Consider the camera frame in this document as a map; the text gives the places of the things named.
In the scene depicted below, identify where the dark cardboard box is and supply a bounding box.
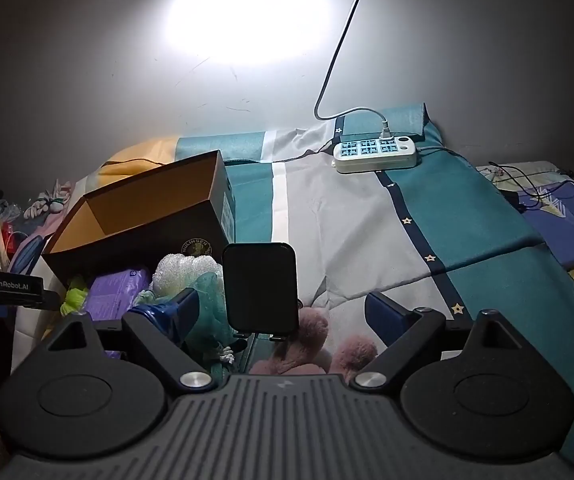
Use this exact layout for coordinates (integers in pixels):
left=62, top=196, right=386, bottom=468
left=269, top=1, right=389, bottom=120
left=41, top=149, right=238, bottom=292

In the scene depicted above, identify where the teal bath pouf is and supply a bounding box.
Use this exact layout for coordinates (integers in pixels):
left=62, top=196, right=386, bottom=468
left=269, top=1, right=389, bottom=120
left=181, top=271, right=249, bottom=364

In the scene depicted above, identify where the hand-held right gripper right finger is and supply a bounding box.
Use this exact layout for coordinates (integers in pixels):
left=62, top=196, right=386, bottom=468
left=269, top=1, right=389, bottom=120
left=351, top=291, right=529, bottom=392

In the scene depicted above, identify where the white power cable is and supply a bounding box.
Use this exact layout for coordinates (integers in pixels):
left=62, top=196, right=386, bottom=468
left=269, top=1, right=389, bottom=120
left=314, top=0, right=394, bottom=142

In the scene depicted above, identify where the purple wipes pack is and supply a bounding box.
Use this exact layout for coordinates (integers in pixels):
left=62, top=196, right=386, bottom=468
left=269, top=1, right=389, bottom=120
left=83, top=267, right=154, bottom=361

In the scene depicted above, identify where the lime green cloth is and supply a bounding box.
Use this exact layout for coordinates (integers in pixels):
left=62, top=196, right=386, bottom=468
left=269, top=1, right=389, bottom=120
left=59, top=275, right=91, bottom=317

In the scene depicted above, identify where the red packet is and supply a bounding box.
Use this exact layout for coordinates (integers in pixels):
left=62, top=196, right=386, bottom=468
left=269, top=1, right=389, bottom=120
left=1, top=219, right=18, bottom=257

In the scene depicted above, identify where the white power strip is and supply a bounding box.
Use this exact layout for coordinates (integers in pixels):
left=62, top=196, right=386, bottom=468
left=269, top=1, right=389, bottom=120
left=333, top=136, right=421, bottom=175

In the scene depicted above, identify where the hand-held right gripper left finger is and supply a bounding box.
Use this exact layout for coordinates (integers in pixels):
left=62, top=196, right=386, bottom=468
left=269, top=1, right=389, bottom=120
left=47, top=287, right=216, bottom=392

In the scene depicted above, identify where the black cable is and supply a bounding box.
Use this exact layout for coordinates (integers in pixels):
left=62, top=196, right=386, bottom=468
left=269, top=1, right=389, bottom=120
left=487, top=161, right=574, bottom=213

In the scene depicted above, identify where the pink plush toy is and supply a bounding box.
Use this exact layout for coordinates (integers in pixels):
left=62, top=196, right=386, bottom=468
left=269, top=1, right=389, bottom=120
left=249, top=307, right=381, bottom=386

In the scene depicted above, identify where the black phone stand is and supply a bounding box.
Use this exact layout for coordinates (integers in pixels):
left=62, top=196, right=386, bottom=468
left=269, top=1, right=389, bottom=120
left=221, top=242, right=301, bottom=344

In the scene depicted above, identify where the white mesh sponge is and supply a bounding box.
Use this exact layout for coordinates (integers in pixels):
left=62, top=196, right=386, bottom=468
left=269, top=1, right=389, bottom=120
left=149, top=253, right=224, bottom=297

